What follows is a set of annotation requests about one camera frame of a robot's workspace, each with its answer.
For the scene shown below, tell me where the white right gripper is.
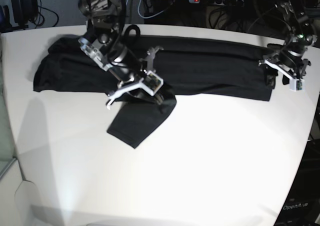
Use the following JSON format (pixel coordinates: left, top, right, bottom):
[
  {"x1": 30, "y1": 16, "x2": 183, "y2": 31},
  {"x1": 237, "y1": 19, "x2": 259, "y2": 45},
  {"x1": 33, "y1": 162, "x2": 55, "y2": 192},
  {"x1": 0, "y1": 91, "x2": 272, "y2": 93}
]
[{"x1": 105, "y1": 45, "x2": 165, "y2": 109}]

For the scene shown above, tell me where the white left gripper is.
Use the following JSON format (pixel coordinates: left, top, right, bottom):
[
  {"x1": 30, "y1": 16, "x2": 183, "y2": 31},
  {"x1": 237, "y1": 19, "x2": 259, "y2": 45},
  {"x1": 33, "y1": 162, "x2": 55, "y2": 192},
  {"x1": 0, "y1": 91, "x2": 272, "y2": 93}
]
[{"x1": 258, "y1": 58, "x2": 311, "y2": 92}]

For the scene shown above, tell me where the dark grey long-sleeve T-shirt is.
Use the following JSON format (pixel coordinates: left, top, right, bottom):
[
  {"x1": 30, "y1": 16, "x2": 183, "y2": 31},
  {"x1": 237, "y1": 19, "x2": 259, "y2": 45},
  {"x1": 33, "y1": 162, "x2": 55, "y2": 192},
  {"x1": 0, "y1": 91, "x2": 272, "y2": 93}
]
[{"x1": 33, "y1": 36, "x2": 277, "y2": 148}]

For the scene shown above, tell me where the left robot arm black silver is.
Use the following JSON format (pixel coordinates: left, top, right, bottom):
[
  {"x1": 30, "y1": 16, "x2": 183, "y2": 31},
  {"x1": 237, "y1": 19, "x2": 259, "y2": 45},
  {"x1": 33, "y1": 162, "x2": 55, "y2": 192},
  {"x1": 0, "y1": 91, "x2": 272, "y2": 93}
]
[{"x1": 258, "y1": 0, "x2": 318, "y2": 92}]

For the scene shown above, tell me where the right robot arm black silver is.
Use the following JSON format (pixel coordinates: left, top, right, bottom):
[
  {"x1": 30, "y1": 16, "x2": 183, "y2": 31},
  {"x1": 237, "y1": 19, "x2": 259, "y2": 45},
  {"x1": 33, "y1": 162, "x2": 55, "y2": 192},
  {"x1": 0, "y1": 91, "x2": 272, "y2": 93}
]
[{"x1": 78, "y1": 0, "x2": 164, "y2": 108}]

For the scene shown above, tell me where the black OpenArm case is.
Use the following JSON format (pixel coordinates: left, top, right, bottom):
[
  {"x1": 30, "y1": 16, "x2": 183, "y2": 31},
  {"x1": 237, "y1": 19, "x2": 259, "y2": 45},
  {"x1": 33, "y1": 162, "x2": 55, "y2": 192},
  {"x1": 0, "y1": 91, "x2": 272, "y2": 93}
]
[{"x1": 274, "y1": 139, "x2": 320, "y2": 226}]

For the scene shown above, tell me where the black equipment on floor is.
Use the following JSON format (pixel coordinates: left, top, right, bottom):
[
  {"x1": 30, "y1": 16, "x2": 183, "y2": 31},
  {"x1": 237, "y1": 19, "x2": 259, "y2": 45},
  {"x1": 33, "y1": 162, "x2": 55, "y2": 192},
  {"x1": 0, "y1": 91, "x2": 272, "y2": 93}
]
[{"x1": 11, "y1": 0, "x2": 39, "y2": 30}]

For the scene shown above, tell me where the white power strip red switch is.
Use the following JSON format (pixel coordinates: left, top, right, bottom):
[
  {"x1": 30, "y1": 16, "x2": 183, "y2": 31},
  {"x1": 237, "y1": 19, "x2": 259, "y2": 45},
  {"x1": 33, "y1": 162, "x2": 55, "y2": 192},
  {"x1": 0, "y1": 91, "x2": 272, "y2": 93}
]
[{"x1": 188, "y1": 0, "x2": 245, "y2": 8}]

